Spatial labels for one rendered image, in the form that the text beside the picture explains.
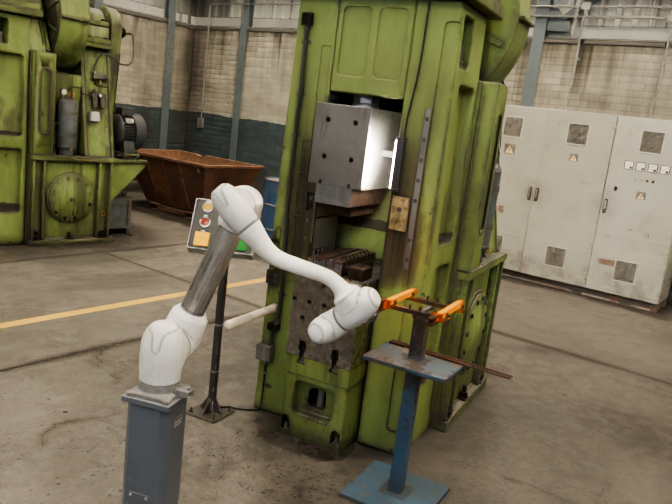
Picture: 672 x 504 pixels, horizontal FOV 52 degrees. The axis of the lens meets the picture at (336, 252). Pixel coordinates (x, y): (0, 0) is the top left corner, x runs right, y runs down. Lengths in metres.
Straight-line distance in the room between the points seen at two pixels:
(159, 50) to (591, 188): 7.73
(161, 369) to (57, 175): 5.38
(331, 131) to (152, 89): 9.39
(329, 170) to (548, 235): 5.43
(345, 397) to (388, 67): 1.66
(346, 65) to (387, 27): 0.28
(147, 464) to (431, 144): 1.91
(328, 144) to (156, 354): 1.42
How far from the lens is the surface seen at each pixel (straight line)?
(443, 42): 3.41
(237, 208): 2.46
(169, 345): 2.60
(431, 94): 3.39
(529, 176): 8.63
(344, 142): 3.39
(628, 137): 8.33
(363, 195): 3.52
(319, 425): 3.67
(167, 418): 2.68
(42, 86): 7.65
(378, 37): 3.53
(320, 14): 3.68
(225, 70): 12.56
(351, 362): 3.46
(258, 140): 11.90
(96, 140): 8.03
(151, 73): 12.64
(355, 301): 2.40
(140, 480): 2.82
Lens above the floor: 1.71
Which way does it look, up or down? 11 degrees down
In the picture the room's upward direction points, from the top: 7 degrees clockwise
